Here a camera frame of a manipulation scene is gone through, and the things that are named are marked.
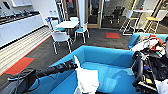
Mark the white chair blue seat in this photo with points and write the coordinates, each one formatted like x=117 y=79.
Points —
x=55 y=25

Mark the black cart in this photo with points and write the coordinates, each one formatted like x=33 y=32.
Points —
x=156 y=66

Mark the white kitchen counter cabinets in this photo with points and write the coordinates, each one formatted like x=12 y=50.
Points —
x=20 y=30

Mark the white t-shirt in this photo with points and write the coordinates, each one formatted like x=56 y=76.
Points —
x=88 y=80

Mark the white square table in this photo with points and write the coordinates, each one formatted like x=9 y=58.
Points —
x=66 y=24

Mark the white high table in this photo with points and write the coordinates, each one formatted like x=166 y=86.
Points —
x=141 y=11

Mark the wooden framed glass door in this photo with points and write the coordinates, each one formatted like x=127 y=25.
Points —
x=87 y=13

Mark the white chair teal seat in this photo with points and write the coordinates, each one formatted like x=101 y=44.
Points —
x=81 y=30

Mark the small blue white wall sign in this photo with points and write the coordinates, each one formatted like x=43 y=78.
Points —
x=52 y=12

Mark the dark blue bin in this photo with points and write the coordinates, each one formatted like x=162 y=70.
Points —
x=51 y=19

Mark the black office chair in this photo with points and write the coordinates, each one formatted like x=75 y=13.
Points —
x=116 y=13

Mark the yellow seat bar stool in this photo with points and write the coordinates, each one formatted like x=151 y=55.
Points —
x=151 y=19

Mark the blue sofa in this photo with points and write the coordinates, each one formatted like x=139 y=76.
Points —
x=136 y=38
x=113 y=80

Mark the white and red cloth pile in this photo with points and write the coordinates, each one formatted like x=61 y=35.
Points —
x=146 y=43

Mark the white bar stool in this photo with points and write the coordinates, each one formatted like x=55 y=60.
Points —
x=128 y=15

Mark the white upper kitchen cabinets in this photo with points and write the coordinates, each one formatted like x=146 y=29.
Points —
x=21 y=2

